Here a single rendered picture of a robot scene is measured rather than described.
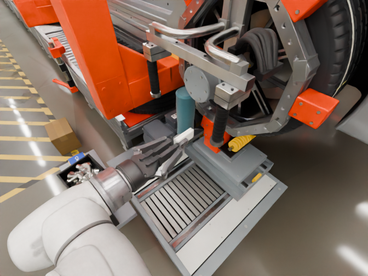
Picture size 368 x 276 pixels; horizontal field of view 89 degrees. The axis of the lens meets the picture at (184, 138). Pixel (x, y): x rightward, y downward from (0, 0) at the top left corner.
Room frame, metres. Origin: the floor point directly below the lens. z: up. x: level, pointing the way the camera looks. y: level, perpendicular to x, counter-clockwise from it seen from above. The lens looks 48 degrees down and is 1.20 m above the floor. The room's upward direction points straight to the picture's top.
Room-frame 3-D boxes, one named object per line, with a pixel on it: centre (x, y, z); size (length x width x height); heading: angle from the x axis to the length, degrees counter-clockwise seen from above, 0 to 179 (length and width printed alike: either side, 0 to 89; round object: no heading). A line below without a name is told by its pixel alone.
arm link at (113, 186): (0.20, 0.16, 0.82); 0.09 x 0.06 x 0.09; 46
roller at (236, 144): (0.65, -0.33, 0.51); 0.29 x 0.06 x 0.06; 130
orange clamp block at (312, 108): (0.44, -0.38, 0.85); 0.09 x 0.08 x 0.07; 40
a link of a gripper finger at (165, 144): (0.31, 0.07, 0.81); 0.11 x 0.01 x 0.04; 137
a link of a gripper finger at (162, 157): (0.29, 0.05, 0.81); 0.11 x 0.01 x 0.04; 134
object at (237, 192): (0.79, -0.30, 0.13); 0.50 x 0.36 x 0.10; 40
